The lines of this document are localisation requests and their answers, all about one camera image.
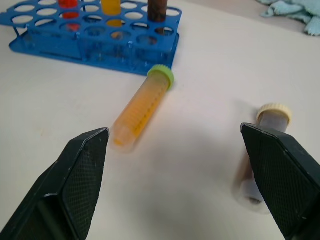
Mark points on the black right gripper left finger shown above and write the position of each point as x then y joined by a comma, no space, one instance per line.
72,180

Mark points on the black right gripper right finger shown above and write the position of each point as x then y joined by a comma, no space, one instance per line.
282,172

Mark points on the brown tube cream cap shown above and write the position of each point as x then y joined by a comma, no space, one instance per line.
252,160

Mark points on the orange tube green cap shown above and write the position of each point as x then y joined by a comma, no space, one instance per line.
140,110

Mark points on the blue test tube rack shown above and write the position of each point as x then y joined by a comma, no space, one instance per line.
100,47

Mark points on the red tube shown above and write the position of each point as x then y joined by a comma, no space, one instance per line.
68,15

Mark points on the yellow tube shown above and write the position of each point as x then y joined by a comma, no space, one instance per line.
111,12

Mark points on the dark brown tube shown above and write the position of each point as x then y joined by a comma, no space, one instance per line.
156,12

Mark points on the light blue cloth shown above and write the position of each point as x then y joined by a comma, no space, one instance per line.
292,11

